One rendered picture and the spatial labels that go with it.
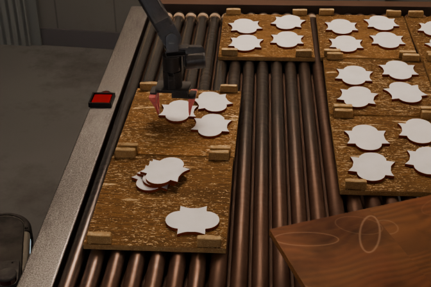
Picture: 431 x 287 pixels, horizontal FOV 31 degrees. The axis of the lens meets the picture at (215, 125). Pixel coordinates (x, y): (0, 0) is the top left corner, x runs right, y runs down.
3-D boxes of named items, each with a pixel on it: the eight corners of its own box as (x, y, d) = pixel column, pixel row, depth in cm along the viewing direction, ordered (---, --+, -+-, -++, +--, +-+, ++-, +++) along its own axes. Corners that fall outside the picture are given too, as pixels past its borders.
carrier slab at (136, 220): (83, 249, 190) (82, 244, 189) (113, 159, 225) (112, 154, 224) (226, 254, 188) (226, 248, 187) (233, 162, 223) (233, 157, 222)
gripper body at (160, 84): (158, 85, 239) (157, 63, 236) (191, 86, 238) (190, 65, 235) (154, 95, 234) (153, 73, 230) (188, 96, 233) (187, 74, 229)
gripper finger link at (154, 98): (153, 108, 244) (151, 81, 239) (176, 109, 243) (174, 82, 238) (149, 118, 238) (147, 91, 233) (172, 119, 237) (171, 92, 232)
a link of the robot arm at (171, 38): (161, 29, 233) (165, 33, 224) (199, 25, 234) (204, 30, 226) (165, 68, 236) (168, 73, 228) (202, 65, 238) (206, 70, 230)
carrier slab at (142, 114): (114, 157, 226) (113, 152, 225) (137, 91, 261) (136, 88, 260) (234, 161, 223) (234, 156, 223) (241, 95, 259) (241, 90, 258)
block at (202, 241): (196, 248, 187) (196, 238, 186) (197, 243, 189) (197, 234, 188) (220, 248, 187) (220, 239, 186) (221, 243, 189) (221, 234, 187)
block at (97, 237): (87, 244, 189) (86, 235, 188) (88, 239, 191) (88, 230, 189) (111, 245, 189) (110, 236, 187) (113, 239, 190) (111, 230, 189)
